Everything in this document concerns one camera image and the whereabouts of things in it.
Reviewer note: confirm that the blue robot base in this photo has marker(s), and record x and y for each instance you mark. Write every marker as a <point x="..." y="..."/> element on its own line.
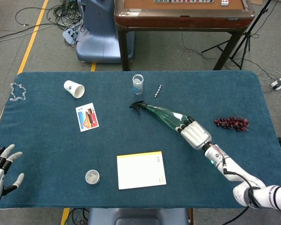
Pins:
<point x="98" y="39"/>

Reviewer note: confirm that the brown mahjong table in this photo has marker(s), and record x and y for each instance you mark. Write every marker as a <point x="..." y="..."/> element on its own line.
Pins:
<point x="182" y="20"/>

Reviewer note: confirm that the green spray bottle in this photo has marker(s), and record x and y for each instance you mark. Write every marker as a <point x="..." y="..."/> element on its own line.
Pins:
<point x="164" y="114"/>

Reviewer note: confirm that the silver metal drill bit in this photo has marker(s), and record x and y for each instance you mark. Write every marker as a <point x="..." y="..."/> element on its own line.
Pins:
<point x="158" y="91"/>

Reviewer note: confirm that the black tripod stand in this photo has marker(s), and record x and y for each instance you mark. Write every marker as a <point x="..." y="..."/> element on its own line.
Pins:
<point x="247" y="35"/>

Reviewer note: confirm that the single white mahjong tile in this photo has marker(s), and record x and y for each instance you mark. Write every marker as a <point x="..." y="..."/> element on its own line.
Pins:
<point x="224" y="2"/>

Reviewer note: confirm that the picture card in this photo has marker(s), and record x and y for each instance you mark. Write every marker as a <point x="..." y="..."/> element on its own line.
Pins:
<point x="87" y="117"/>

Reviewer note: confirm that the clear plastic cup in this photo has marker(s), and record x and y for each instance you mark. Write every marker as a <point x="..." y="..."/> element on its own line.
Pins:
<point x="138" y="86"/>

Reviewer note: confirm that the round clear pin box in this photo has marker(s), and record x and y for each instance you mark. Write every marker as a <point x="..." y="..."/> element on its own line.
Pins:
<point x="92" y="177"/>

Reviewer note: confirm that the grey power strip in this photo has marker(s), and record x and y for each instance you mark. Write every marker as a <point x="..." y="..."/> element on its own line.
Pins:
<point x="69" y="35"/>

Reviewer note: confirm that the grey robot torso base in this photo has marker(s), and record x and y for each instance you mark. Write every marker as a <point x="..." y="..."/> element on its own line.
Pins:
<point x="135" y="216"/>

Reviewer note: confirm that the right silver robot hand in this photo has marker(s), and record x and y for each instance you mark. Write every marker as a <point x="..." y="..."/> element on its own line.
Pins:
<point x="195" y="136"/>

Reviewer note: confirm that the row of face-up mahjong tiles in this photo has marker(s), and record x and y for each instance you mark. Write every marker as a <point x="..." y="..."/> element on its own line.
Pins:
<point x="182" y="1"/>

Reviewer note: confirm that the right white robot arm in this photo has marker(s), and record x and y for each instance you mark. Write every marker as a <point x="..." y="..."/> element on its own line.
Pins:
<point x="278" y="197"/>

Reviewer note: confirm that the blue table cloth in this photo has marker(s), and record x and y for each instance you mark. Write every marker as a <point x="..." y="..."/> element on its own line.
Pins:
<point x="49" y="152"/>

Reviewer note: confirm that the red grape bunch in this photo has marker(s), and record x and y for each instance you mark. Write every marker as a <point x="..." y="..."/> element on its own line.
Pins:
<point x="234" y="123"/>

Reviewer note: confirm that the white paper cup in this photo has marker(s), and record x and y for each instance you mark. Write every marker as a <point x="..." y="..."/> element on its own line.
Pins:
<point x="71" y="88"/>

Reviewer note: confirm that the white notepad yellow edge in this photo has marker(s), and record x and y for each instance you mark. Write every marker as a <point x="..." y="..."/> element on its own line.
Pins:
<point x="140" y="171"/>

